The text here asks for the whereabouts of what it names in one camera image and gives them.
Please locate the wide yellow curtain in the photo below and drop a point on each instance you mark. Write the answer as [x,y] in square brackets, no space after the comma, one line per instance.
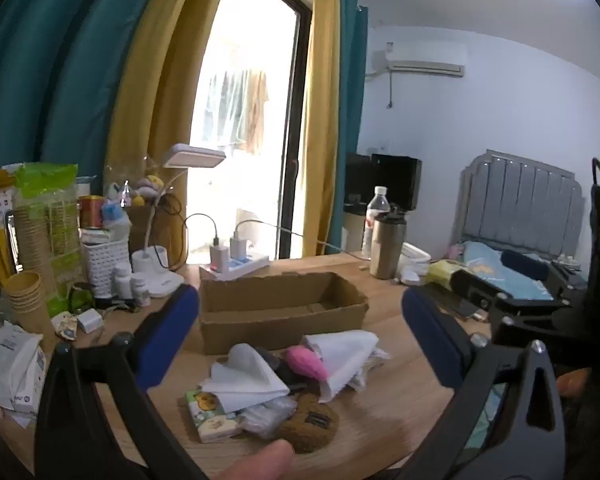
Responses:
[150,100]

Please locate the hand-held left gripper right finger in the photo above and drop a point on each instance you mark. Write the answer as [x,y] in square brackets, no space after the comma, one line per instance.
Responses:
[430,342]

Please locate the white air conditioner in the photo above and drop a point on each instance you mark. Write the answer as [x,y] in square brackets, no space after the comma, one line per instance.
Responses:
[420,60]

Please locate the bag of small plush toys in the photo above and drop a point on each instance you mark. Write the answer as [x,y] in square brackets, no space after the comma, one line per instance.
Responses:
[140,190]

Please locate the cartoon print tissue pack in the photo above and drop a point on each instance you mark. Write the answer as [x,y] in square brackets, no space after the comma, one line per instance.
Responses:
[210,417]

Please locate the narrow teal curtain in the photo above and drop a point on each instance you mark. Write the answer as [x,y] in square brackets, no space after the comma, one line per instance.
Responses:
[350,120]

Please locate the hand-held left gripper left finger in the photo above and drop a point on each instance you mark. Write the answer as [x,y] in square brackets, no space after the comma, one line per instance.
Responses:
[167,337]

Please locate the dark balcony door frame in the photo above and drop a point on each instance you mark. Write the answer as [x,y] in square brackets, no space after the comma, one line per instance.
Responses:
[300,135]

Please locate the white power strip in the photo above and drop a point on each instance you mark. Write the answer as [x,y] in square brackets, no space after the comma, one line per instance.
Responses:
[240,267]

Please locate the steel tumbler with black lid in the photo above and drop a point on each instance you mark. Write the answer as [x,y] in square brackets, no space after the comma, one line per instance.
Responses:
[387,250]

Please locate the dark sock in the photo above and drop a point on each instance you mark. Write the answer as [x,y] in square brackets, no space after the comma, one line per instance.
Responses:
[282,367]

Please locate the white and blue charger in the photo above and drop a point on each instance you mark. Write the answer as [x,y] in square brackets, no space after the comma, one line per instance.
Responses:
[238,250]

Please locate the wide teal curtain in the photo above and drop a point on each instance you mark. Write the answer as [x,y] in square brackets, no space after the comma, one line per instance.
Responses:
[65,70]

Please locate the white plastic bowl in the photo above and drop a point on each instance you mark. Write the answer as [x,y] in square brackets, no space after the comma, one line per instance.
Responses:
[415,255]

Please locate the stack of brown paper cups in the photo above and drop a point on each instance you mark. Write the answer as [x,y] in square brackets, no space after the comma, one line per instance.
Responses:
[27,300]

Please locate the person's left hand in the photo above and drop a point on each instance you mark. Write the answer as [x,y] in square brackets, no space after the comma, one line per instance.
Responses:
[260,462]

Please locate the hanging laundry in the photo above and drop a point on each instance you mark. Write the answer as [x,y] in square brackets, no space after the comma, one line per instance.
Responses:
[240,105]

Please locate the brown plush toy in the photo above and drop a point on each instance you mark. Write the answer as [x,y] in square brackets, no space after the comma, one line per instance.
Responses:
[310,422]

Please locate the white woven basket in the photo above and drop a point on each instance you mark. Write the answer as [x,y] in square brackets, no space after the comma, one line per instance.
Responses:
[105,265]

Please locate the pink plush toy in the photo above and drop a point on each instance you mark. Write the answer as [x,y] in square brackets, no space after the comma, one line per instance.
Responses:
[307,362]

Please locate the clear water bottle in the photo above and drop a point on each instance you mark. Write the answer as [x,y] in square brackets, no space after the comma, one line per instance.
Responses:
[378,210]

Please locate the grey bed headboard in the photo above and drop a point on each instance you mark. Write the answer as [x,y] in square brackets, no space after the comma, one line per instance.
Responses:
[525,200]

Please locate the white pill bottle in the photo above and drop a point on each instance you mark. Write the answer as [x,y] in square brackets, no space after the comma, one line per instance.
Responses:
[141,290]
[122,280]

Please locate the blue bedding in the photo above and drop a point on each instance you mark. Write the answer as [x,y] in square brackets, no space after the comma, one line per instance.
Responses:
[485,265]

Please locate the red can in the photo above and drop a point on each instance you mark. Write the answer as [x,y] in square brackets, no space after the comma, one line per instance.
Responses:
[92,211]

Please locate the white desk lamp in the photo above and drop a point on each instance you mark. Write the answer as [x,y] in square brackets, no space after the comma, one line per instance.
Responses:
[195,156]

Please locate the white wet wipes packet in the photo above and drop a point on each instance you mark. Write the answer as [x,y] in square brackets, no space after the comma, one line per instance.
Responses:
[10,365]

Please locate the clear plastic pack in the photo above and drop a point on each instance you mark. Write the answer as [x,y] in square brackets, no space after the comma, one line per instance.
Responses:
[267,417]

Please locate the white cloth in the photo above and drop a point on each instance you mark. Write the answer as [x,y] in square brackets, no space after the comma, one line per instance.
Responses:
[247,377]
[342,360]

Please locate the black monitor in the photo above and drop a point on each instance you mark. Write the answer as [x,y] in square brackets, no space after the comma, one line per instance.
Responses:
[395,180]

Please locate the yellow green packet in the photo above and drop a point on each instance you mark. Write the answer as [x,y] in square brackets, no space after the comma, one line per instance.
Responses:
[442,272]

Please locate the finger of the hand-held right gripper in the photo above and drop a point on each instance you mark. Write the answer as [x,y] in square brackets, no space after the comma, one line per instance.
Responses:
[472,287]
[525,264]

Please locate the narrow yellow curtain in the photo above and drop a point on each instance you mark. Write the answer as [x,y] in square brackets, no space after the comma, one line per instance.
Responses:
[322,110]

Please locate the small white adapter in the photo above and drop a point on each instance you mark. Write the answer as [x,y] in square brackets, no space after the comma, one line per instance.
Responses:
[90,321]

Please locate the green pack of paper cups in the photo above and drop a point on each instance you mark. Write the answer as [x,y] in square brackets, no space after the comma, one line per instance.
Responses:
[50,220]

